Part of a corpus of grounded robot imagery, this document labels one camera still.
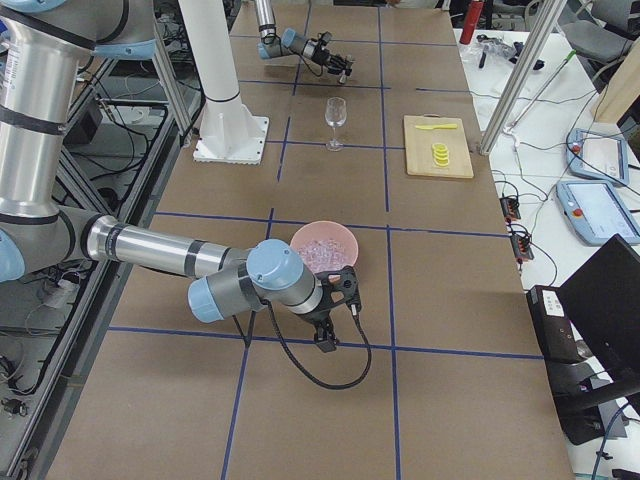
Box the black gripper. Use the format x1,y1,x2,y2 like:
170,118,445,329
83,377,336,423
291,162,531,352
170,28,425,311
298,298,345,352
312,42,355,77

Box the steel double jigger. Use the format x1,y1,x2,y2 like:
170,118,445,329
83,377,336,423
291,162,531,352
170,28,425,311
338,60,353,85

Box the clear wine glass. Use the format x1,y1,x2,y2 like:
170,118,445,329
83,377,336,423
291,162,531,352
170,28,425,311
325,97,347,151

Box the clear ice cubes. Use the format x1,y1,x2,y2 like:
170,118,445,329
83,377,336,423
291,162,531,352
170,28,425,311
296,238,357,274

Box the pink bowl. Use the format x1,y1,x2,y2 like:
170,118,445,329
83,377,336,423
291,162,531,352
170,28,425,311
290,221,359,267

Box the bamboo cutting board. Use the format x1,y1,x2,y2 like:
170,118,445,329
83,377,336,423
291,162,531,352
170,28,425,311
403,115,474,179

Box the yellow plastic knife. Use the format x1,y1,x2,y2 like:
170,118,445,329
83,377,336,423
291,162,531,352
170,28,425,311
414,123,458,131

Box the lemon slices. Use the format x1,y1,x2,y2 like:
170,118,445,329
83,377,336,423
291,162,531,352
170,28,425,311
431,143,450,168

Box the red bottle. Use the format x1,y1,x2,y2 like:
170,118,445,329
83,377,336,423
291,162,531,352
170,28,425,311
459,0,484,45

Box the black monitor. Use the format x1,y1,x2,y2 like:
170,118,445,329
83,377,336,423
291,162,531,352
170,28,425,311
526,234,639,445

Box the grey office chair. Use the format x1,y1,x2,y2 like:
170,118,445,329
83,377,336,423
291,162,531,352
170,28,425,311
562,0,639,69

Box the far teach pendant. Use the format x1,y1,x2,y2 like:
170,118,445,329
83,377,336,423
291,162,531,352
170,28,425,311
566,129,629,186

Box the teach pendant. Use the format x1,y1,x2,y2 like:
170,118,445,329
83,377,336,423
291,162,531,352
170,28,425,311
566,129,629,186
556,180,639,246

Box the near teach pendant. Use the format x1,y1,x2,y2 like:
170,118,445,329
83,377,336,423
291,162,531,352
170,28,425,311
556,180,639,246

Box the white camera post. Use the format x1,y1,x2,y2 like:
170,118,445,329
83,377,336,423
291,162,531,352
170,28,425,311
179,0,269,165

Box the aluminium frame post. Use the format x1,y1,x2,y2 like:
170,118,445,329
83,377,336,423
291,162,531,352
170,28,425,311
478,0,566,156

